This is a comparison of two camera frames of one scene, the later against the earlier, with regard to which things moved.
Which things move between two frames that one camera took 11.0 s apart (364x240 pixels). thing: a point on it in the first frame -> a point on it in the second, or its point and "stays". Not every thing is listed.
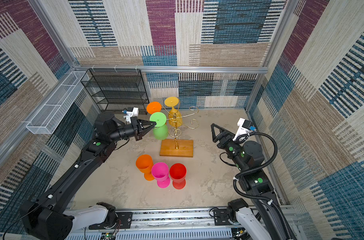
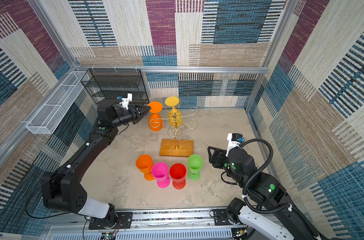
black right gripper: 222,130 -> 218,154
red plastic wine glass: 178,172 stays
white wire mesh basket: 46,120 stays
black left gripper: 137,126 -> 134,112
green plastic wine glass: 160,130 -> 195,163
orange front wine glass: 144,162 stays
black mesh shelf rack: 116,89 stays
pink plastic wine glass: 160,171 stays
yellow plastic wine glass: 175,118 stays
